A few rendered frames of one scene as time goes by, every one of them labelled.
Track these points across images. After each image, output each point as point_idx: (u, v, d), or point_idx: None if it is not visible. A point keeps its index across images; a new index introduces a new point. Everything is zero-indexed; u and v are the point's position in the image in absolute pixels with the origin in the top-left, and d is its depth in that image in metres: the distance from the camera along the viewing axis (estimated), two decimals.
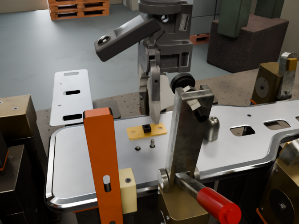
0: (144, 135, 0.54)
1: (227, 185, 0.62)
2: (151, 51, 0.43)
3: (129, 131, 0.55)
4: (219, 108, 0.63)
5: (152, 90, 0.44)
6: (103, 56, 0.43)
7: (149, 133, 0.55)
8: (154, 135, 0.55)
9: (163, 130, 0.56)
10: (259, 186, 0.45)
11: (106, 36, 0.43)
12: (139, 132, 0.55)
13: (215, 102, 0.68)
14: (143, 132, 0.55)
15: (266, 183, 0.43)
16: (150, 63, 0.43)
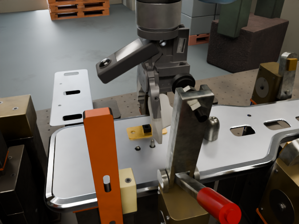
0: (144, 135, 0.54)
1: (227, 185, 0.62)
2: (150, 73, 0.45)
3: (129, 131, 0.55)
4: (219, 108, 0.63)
5: (152, 107, 0.45)
6: (104, 79, 0.45)
7: (149, 133, 0.55)
8: None
9: (163, 130, 0.56)
10: (259, 186, 0.45)
11: (107, 60, 0.45)
12: (139, 132, 0.55)
13: (215, 102, 0.68)
14: (143, 132, 0.55)
15: (266, 183, 0.43)
16: (149, 81, 0.45)
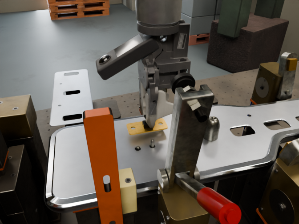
0: (144, 131, 0.53)
1: (227, 185, 0.62)
2: (150, 69, 0.44)
3: (129, 127, 0.55)
4: (219, 108, 0.63)
5: (150, 108, 0.47)
6: (104, 75, 0.44)
7: (149, 128, 0.54)
8: (155, 130, 0.54)
9: (163, 126, 0.55)
10: (259, 186, 0.45)
11: (107, 56, 0.45)
12: (139, 128, 0.54)
13: (215, 102, 0.68)
14: (144, 128, 0.54)
15: (266, 183, 0.43)
16: (149, 86, 0.45)
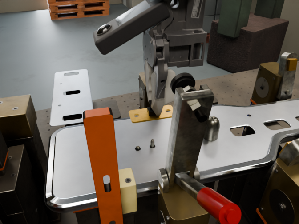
0: (149, 118, 0.46)
1: (227, 185, 0.62)
2: (159, 42, 0.37)
3: (131, 114, 0.47)
4: (219, 108, 0.63)
5: (157, 90, 0.40)
6: (103, 48, 0.37)
7: (155, 116, 0.47)
8: (161, 118, 0.46)
9: (171, 114, 0.47)
10: (259, 186, 0.45)
11: (107, 25, 0.37)
12: (144, 115, 0.47)
13: (215, 102, 0.68)
14: (149, 115, 0.47)
15: (266, 183, 0.43)
16: (157, 62, 0.38)
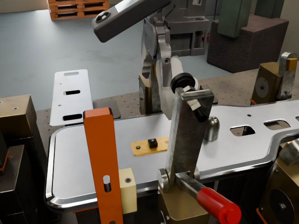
0: (150, 151, 0.50)
1: (227, 185, 0.62)
2: (159, 29, 0.36)
3: (133, 146, 0.51)
4: (219, 108, 0.63)
5: (162, 72, 0.36)
6: (102, 36, 0.36)
7: (155, 148, 0.51)
8: (161, 150, 0.51)
9: None
10: (259, 186, 0.45)
11: (106, 12, 0.36)
12: (145, 147, 0.51)
13: (215, 102, 0.68)
14: (150, 147, 0.51)
15: (266, 183, 0.43)
16: (158, 39, 0.36)
